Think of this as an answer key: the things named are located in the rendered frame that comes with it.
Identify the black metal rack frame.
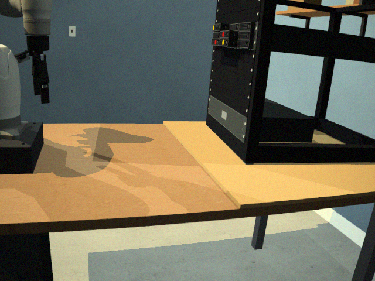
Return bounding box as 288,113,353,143
206,0,375,165

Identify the light brown flat board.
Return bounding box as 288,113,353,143
163,121,375,209

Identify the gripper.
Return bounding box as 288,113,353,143
26,36,50,104

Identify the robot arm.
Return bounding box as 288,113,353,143
0,0,52,140

